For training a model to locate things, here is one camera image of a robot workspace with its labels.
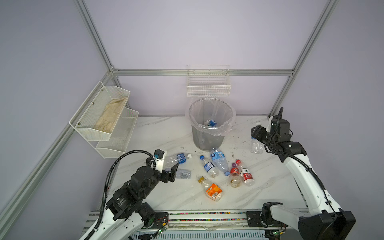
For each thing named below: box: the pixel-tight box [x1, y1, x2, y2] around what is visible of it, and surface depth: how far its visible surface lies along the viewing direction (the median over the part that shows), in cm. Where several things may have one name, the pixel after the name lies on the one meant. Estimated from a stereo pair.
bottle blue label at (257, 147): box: [250, 136, 264, 155], surface depth 75 cm
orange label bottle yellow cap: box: [198, 176, 223, 202], surface depth 82 cm
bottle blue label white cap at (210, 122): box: [203, 119, 218, 127], surface depth 102 cm
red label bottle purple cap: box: [230, 163, 240, 177], surface depth 89 cm
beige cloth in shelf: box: [93, 96, 128, 134], surface depth 80 cm
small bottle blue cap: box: [199, 155, 220, 178], surface depth 90 cm
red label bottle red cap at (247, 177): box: [235, 159, 255, 187], surface depth 85 cm
